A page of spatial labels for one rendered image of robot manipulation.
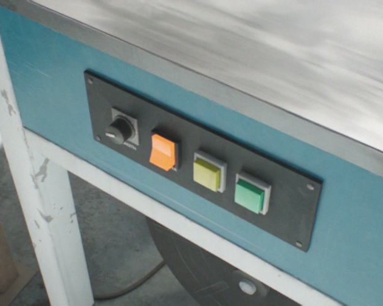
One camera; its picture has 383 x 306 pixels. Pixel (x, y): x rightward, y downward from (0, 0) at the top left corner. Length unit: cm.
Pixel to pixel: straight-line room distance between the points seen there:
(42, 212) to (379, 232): 51
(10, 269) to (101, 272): 18
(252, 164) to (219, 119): 5
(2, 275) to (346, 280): 81
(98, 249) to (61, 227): 39
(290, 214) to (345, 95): 11
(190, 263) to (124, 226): 33
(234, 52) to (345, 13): 12
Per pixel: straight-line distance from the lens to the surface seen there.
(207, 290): 106
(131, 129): 58
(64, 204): 88
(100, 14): 56
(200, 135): 52
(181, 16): 55
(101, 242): 130
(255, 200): 51
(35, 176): 81
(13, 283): 127
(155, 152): 56
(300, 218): 52
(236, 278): 91
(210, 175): 53
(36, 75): 66
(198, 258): 100
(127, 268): 126
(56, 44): 60
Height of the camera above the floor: 102
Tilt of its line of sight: 44 degrees down
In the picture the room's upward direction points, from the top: straight up
